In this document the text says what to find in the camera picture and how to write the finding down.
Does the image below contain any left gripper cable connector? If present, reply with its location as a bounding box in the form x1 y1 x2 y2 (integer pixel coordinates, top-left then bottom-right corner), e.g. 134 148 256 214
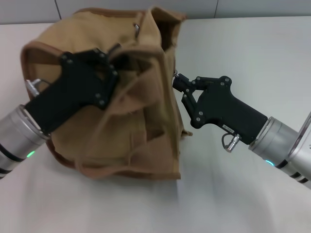
26 78 52 98

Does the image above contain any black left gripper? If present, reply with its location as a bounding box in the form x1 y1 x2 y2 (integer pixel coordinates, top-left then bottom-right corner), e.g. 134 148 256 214
24 43 122 135

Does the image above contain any khaki canvas food bag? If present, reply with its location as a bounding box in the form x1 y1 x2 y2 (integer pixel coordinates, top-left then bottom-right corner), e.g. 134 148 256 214
20 6 192 180

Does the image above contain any right gripper cable connector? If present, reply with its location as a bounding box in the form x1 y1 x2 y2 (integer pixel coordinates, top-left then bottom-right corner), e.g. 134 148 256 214
221 132 242 153

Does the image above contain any gripper cable connector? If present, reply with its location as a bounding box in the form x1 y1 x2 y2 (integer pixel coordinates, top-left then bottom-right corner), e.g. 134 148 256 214
26 78 52 98
221 132 242 153

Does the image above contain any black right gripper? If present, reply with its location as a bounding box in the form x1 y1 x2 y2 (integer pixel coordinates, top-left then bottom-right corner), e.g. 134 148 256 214
173 74 268 146

